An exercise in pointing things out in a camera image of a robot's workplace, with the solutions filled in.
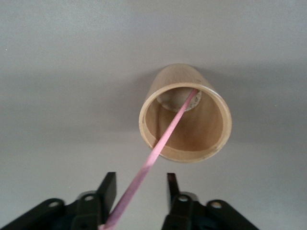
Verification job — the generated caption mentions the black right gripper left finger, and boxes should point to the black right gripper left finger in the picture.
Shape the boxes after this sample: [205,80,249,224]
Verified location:
[0,171,118,230]

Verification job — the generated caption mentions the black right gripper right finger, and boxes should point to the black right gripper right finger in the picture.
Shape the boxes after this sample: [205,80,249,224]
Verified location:
[161,172,260,230]

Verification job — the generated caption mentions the bamboo cup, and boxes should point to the bamboo cup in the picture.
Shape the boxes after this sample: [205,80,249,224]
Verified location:
[138,62,233,164]

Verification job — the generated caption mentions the pink chopstick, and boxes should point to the pink chopstick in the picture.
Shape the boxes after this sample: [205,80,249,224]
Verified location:
[99,89,198,230]

